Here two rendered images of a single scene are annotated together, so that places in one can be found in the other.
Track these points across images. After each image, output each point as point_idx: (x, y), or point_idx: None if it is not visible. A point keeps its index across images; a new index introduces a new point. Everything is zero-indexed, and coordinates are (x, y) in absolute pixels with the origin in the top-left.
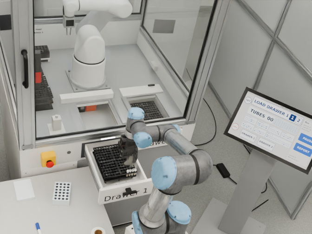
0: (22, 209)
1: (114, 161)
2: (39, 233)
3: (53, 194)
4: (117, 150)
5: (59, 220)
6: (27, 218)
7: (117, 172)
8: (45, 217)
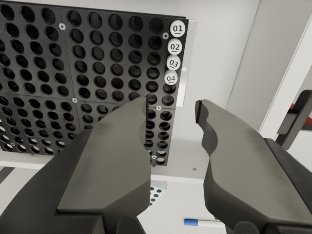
0: (147, 225)
1: (87, 103)
2: (205, 226)
3: None
4: (1, 43)
5: (192, 197)
6: (166, 224)
7: (156, 120)
8: (175, 208)
